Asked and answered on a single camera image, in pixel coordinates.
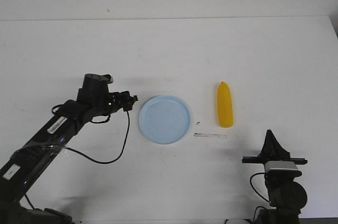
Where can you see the yellow corn cob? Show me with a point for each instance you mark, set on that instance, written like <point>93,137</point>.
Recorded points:
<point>224,106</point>

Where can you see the clear tape strip on table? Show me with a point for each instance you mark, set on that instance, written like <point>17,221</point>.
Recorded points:
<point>209,135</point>

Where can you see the light blue round plate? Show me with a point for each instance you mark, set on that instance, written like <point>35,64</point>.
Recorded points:
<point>164,119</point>

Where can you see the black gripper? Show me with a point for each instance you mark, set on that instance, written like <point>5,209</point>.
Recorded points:
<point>278,153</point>
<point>118,100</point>

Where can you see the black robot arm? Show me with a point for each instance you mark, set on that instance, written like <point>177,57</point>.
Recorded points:
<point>285,196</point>
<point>27,163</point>

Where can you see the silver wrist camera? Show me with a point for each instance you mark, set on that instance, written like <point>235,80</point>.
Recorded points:
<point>286,168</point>

